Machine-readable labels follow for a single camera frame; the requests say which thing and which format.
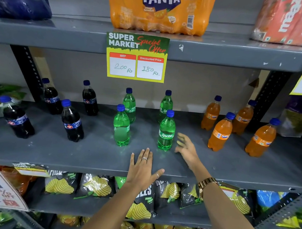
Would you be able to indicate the person's left hand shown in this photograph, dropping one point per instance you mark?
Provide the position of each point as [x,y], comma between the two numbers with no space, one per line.
[140,174]

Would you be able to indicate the person's right hand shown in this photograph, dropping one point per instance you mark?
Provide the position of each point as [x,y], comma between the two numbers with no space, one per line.
[189,152]

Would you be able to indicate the person's left little finger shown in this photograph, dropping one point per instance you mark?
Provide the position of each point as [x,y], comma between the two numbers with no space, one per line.
[132,160]

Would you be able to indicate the person's left thumb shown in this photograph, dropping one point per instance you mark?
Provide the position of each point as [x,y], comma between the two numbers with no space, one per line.
[157,174]

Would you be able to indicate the person's right fingers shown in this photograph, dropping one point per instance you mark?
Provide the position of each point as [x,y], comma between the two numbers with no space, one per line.
[182,143]

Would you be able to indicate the person's left middle finger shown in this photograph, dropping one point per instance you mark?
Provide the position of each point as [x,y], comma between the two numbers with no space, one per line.
[145,154]

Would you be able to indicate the person's right forearm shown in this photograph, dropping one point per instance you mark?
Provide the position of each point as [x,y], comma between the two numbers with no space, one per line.
[223,217]

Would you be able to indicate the person's left forearm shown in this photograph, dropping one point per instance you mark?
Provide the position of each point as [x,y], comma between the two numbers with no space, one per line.
[110,212]

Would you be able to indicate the green soda bottle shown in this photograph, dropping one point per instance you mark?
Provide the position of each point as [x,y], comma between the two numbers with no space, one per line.
[121,129]
[166,133]
[166,103]
[130,104]

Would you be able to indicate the orange soda bottle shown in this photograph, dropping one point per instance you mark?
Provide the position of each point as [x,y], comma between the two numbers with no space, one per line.
[242,119]
[211,114]
[261,140]
[221,133]

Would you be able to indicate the row of black chip packets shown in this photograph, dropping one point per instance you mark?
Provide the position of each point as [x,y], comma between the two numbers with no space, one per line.
[94,186]

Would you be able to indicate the gold wristwatch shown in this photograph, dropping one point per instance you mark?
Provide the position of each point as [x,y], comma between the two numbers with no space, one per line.
[205,183]

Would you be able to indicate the grey metal shelf board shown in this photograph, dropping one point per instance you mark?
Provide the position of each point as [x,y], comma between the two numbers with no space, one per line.
[68,36]
[84,154]
[85,204]

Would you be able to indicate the dark cola bottle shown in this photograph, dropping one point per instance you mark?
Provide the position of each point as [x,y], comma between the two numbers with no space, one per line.
[17,121]
[72,123]
[90,100]
[52,99]

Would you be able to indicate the black perforated shelf upright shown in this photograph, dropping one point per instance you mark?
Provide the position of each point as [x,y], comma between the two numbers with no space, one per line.
[26,68]
[270,94]

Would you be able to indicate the blue snack packet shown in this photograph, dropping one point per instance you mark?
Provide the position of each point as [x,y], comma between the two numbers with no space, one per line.
[268,198]

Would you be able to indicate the orange snack packets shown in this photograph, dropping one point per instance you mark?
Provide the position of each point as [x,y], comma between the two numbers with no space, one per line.
[16,180]

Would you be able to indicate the grey metal side rack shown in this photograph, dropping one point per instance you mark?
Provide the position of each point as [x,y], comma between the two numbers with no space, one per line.
[273,218]

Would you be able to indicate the purple snack packet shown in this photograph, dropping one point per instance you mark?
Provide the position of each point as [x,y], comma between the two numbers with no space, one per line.
[297,115]

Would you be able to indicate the orange soda bottle multipack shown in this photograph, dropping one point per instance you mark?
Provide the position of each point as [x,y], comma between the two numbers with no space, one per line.
[159,13]

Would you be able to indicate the red juice carton multipack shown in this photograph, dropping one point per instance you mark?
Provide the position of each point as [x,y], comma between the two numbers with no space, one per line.
[293,22]

